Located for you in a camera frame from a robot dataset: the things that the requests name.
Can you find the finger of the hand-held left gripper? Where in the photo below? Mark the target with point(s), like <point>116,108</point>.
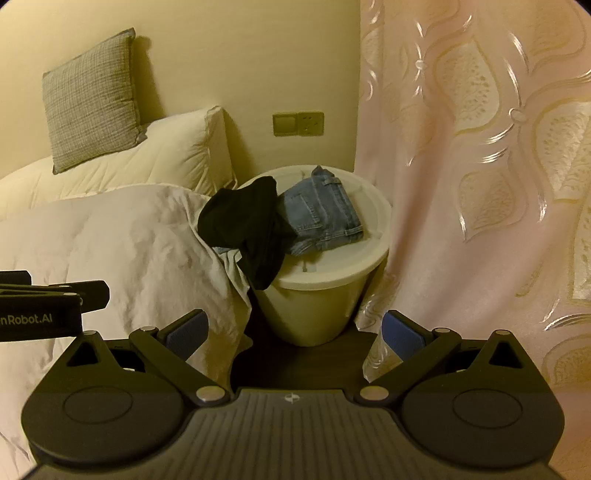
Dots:
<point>92,295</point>
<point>14,278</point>

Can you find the black garment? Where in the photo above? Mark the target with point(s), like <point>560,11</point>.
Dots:
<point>240,217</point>

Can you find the grey textured pillow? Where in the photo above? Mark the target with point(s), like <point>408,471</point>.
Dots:
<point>92,101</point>

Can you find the wall power socket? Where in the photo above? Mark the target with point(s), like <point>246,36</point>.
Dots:
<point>310,122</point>

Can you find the white round side table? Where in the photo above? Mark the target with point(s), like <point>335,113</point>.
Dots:
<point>300,314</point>

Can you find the blue jeans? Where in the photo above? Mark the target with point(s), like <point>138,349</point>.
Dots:
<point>318,207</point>

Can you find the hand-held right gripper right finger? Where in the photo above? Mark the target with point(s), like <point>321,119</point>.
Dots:
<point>401,334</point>

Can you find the wall light switch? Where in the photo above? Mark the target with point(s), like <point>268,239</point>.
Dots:
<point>285,124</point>

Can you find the clear plastic bag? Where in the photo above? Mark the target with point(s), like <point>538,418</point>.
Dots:
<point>374,360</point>

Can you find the pink patterned curtain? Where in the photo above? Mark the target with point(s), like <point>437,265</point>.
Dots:
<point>461,138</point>

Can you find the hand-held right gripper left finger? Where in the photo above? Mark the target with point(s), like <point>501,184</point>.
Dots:
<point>187,334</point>

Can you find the white duvet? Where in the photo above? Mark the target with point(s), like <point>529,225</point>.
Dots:
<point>115,244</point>

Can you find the white pillow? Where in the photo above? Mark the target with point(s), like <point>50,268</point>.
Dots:
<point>175,147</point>

